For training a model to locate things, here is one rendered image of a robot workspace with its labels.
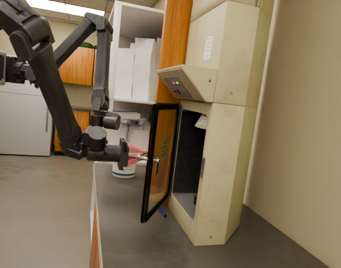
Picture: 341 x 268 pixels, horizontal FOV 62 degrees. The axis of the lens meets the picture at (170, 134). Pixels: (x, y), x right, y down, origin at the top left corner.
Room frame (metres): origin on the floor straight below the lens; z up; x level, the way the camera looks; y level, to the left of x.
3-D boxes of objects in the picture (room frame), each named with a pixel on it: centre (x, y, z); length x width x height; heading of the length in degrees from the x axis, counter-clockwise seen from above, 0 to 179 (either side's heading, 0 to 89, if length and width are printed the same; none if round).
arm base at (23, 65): (1.35, 0.72, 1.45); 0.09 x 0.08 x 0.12; 170
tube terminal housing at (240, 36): (1.06, -0.19, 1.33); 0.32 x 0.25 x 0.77; 17
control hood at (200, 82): (1.01, -0.02, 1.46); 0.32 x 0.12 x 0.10; 17
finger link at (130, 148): (0.97, 0.12, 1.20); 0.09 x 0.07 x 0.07; 107
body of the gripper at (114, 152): (0.95, 0.18, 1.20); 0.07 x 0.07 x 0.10; 17
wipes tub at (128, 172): (1.57, 0.24, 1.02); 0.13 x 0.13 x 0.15
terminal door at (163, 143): (1.02, 0.02, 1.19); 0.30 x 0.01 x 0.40; 165
